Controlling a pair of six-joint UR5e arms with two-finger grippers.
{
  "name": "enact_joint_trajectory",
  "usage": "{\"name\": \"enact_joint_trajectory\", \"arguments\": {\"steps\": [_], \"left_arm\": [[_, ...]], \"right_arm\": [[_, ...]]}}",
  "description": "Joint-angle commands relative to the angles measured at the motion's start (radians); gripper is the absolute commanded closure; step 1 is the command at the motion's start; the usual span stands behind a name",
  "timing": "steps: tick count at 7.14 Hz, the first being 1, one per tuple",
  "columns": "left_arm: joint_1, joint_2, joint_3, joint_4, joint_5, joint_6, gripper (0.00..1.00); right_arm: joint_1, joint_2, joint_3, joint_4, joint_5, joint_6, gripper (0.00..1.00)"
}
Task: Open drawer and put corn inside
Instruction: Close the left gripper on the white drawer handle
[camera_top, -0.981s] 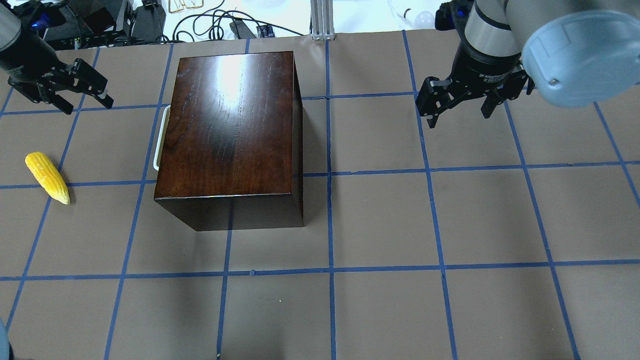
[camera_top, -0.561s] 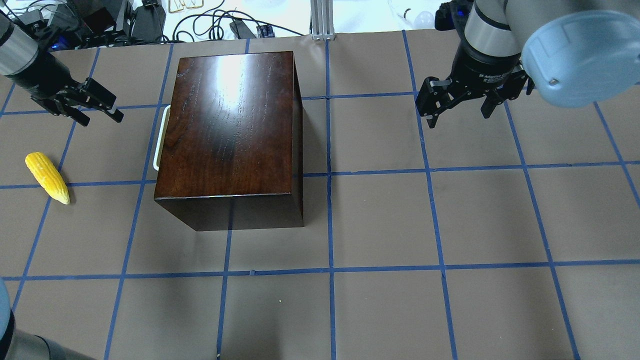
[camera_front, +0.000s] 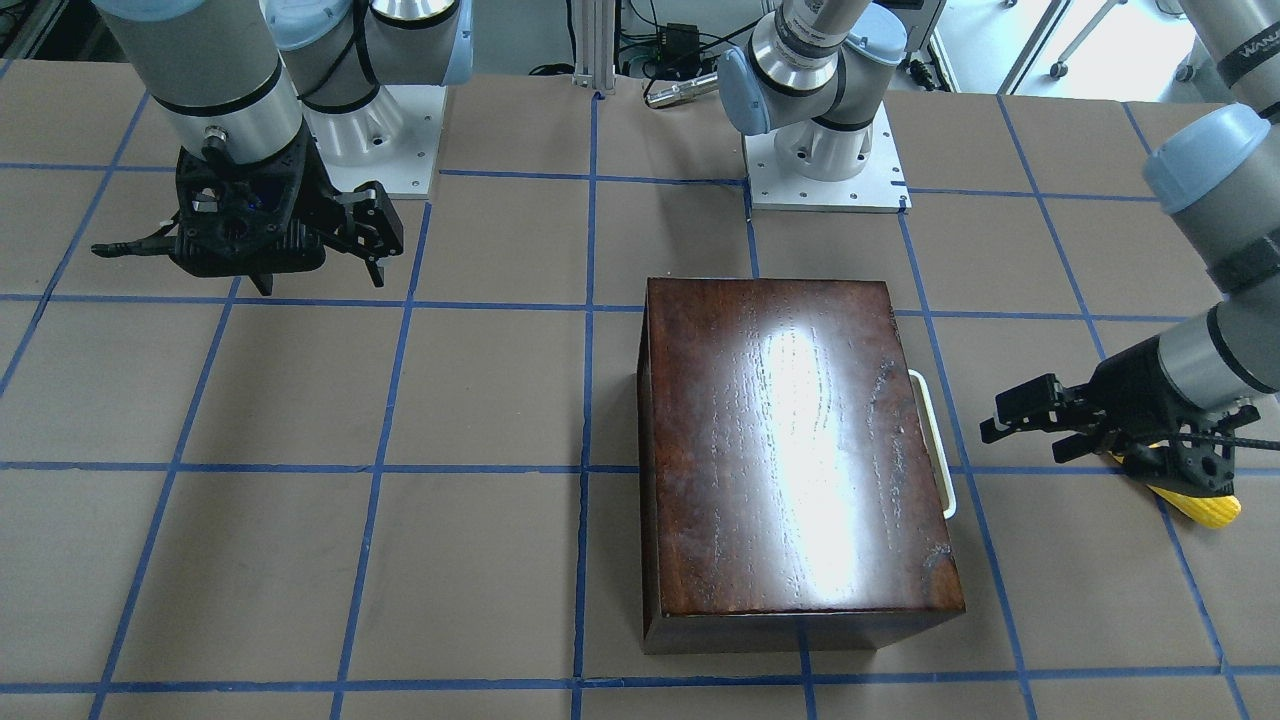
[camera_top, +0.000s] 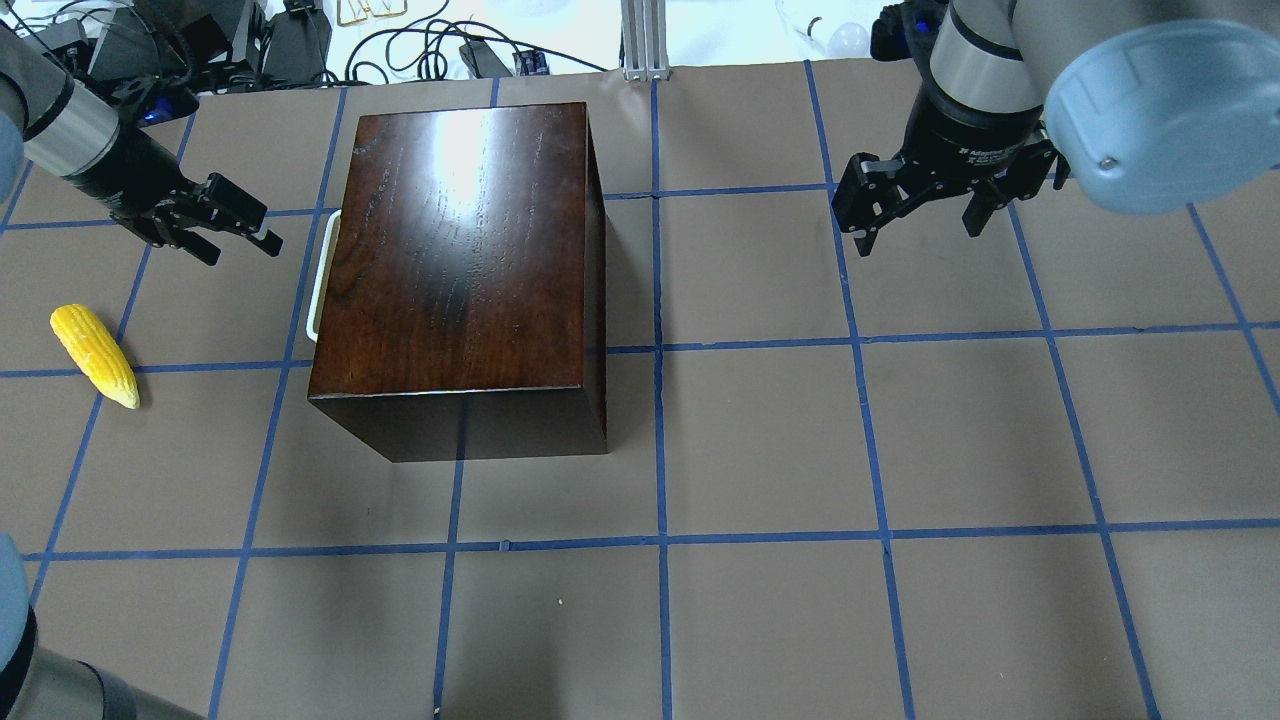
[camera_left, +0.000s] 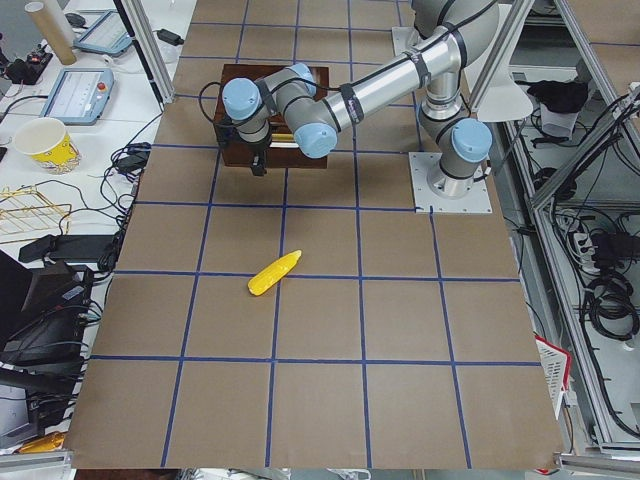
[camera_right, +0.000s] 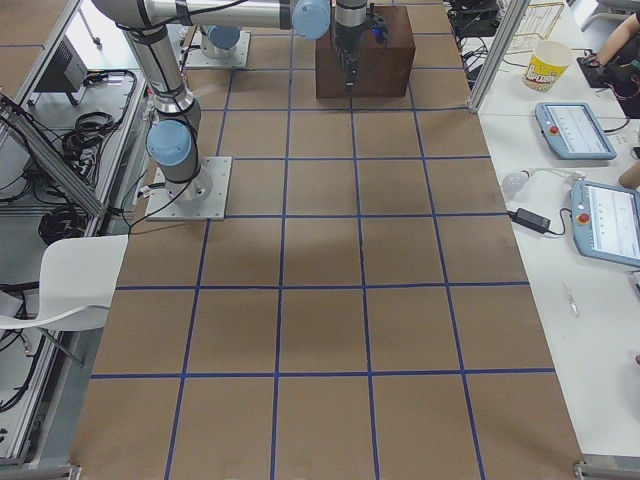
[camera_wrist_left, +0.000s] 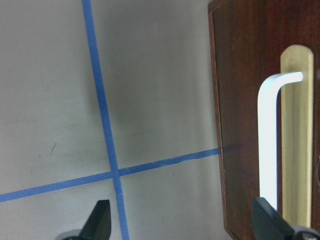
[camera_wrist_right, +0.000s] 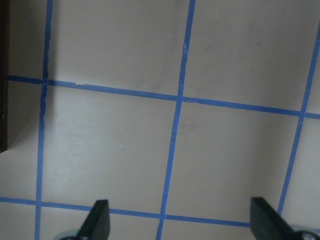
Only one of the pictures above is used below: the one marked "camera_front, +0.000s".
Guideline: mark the yellow corn cob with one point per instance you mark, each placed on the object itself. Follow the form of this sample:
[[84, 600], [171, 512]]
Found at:
[[1215, 512]]

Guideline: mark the dark wooden drawer cabinet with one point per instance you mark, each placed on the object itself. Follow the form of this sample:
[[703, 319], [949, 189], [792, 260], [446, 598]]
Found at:
[[786, 496]]

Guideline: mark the light wood drawer white handle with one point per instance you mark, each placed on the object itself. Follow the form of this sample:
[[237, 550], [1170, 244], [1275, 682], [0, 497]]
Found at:
[[931, 432]]

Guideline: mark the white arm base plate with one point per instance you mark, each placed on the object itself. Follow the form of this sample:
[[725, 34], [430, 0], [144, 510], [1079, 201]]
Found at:
[[393, 140]]

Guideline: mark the aluminium frame post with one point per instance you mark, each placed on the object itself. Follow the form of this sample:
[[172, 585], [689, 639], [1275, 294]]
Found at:
[[594, 40]]

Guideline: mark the black gripper near corn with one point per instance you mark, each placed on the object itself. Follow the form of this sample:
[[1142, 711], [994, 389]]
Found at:
[[1130, 388]]

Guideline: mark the grey robot arm near corn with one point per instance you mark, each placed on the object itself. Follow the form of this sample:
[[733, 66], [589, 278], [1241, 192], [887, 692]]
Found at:
[[1218, 180]]

